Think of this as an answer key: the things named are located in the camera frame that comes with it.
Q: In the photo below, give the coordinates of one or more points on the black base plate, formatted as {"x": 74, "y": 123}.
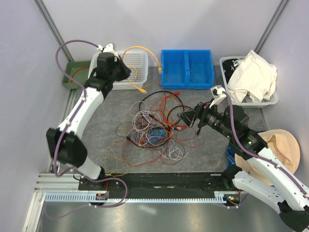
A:
{"x": 208, "y": 181}

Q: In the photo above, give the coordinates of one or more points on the blue divided plastic bin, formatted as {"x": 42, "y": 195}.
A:
{"x": 187, "y": 69}

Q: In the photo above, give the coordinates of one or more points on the grey plastic tub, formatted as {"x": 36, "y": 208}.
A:
{"x": 247, "y": 103}

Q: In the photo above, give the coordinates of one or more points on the grey slotted cable duct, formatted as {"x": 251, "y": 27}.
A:
{"x": 104, "y": 198}

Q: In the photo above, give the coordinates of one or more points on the black garment in tub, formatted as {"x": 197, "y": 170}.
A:
{"x": 229, "y": 66}

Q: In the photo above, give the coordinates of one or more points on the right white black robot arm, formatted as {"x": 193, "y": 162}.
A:
{"x": 288, "y": 196}

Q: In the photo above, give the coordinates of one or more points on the blue cloth under hat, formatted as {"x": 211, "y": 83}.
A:
{"x": 230, "y": 155}

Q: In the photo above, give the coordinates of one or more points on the green plastic tray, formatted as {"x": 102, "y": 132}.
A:
{"x": 78, "y": 70}

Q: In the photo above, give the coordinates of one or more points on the beige fabric hat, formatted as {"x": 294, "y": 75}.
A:
{"x": 285, "y": 147}

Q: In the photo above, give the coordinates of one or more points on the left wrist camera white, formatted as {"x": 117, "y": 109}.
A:
{"x": 109, "y": 48}

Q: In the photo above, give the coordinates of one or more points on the white cloth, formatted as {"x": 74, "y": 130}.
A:
{"x": 253, "y": 77}

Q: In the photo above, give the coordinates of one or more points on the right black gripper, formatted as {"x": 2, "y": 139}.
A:
{"x": 201, "y": 112}

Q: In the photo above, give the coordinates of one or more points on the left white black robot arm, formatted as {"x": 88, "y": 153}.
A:
{"x": 64, "y": 142}

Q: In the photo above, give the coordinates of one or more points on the white perforated plastic basket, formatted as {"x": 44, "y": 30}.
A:
{"x": 139, "y": 62}

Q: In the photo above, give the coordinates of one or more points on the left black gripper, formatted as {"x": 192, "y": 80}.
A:
{"x": 126, "y": 71}

